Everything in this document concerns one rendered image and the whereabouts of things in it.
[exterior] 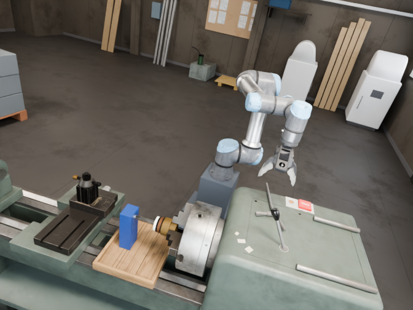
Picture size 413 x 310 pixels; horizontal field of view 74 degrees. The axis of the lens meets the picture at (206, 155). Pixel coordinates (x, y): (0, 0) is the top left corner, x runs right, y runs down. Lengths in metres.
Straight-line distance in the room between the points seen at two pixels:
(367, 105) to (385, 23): 2.03
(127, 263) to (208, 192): 0.61
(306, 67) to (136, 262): 6.50
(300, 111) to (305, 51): 6.28
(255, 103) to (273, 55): 7.07
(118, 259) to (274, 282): 0.75
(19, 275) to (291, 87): 6.68
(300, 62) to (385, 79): 1.81
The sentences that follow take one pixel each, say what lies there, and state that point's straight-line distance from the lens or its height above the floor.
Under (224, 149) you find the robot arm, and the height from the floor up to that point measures 1.30.
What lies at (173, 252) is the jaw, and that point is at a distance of 1.24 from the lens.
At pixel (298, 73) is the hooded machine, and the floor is 0.75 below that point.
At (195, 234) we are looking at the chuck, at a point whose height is 1.20.
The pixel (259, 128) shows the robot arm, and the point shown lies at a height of 1.45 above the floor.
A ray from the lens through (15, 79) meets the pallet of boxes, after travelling 4.66.
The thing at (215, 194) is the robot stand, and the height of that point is 1.01.
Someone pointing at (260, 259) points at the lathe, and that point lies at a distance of 1.09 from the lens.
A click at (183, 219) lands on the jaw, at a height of 1.14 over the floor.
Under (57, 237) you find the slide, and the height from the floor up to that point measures 0.97.
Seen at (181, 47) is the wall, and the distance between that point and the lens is 8.90.
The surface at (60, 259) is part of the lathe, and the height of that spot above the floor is 0.92.
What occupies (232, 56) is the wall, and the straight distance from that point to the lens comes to 8.40.
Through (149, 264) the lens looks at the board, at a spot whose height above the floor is 0.89.
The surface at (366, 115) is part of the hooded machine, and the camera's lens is 7.25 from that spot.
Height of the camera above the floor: 2.05
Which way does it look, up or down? 30 degrees down
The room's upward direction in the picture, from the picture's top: 11 degrees clockwise
